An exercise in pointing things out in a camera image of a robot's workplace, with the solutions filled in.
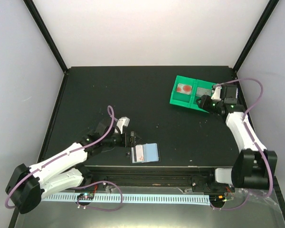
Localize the white card red pattern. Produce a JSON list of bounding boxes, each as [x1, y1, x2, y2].
[[131, 145, 144, 163]]

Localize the black leather card holder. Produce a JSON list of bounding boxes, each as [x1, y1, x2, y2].
[[128, 143, 160, 164]]

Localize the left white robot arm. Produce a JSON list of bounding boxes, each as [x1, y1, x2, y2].
[[5, 117, 136, 214]]

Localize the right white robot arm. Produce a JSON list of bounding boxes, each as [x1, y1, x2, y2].
[[196, 85, 277, 195]]

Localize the white card red marks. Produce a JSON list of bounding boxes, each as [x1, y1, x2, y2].
[[196, 87, 212, 97]]

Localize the card with red circles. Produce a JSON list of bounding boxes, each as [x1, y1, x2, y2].
[[176, 83, 192, 95]]

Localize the left green bin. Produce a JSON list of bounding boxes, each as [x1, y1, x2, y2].
[[170, 75, 197, 108]]

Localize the green bin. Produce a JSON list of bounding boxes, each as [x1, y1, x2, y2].
[[190, 79, 215, 112], [170, 75, 197, 108]]

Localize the middle green bin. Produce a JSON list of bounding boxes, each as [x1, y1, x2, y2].
[[190, 79, 215, 112]]

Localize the small circuit board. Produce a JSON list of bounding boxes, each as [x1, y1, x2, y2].
[[77, 193, 95, 200]]

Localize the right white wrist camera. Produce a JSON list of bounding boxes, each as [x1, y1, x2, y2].
[[211, 84, 221, 101]]

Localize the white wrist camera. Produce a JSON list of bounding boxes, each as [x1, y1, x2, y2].
[[115, 117, 130, 134], [211, 84, 221, 101]]

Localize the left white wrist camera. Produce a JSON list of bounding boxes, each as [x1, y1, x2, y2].
[[115, 117, 130, 134]]

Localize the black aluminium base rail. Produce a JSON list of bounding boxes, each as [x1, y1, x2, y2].
[[80, 166, 235, 194]]

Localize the purple cable loop left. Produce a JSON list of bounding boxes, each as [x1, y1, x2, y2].
[[70, 180, 123, 211]]

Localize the purple cable loop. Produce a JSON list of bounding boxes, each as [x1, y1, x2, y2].
[[70, 180, 123, 211], [210, 190, 251, 211]]

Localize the white slotted cable duct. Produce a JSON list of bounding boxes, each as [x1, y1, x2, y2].
[[43, 192, 210, 206]]

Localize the purple cable loop right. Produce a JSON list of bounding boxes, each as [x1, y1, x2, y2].
[[210, 190, 251, 211]]

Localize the right black frame post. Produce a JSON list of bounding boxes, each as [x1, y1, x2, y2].
[[231, 0, 281, 72]]

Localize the black frame post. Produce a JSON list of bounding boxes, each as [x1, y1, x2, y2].
[[23, 0, 68, 73], [231, 0, 281, 72]]

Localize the left black frame post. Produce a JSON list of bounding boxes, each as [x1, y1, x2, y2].
[[23, 0, 68, 73]]

